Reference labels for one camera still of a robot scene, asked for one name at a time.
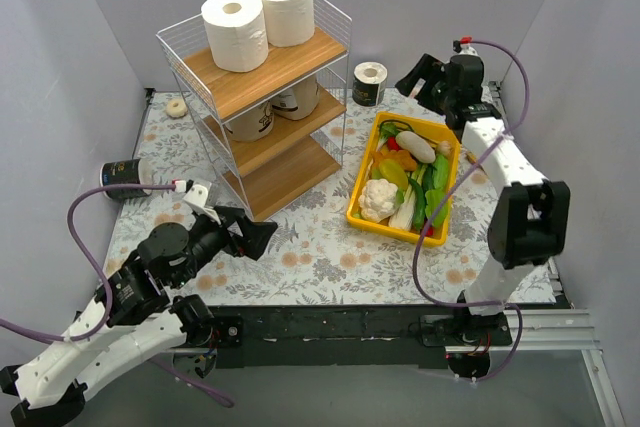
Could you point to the yellow orange pepper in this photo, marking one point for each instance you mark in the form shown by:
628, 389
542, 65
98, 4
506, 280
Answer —
393, 166

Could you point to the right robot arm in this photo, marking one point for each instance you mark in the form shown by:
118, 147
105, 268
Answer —
528, 226

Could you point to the yellow plastic bin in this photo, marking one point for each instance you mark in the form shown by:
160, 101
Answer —
382, 138

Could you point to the black wrapped roll on side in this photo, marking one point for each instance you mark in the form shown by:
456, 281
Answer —
132, 171

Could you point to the white wire wooden shelf rack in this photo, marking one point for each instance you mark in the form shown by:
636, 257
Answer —
267, 175

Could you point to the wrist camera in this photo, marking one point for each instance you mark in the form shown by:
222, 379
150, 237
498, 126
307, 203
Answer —
198, 196
463, 46

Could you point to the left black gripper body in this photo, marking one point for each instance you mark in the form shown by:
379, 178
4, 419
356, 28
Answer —
238, 233

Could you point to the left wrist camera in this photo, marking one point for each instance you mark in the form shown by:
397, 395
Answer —
198, 196

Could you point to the black roll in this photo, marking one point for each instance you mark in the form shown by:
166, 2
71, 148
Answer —
369, 83
132, 171

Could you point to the green cucumber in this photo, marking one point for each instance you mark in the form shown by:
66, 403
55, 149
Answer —
439, 173

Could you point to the white cauliflower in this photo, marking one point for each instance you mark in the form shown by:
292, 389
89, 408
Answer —
378, 200

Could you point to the white paper towel roll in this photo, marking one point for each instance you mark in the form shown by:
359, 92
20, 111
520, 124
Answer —
236, 33
289, 22

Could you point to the brown printed paper roll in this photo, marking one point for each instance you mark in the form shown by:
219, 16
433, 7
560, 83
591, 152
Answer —
299, 101

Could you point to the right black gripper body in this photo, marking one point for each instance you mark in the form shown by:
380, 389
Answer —
430, 88

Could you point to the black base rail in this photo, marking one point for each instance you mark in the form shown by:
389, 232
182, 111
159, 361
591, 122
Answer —
351, 335

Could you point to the white radish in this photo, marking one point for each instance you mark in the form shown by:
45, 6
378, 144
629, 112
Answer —
418, 147

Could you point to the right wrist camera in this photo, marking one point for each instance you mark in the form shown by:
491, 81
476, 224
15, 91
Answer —
463, 46

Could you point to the small beige donut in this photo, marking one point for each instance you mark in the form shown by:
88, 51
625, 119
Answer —
176, 108

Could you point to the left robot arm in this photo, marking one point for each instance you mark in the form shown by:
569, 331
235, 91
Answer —
132, 318

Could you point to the bok choy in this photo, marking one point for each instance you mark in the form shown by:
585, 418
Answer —
402, 219

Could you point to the garlic bulb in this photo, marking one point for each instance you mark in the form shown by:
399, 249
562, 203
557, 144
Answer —
444, 148

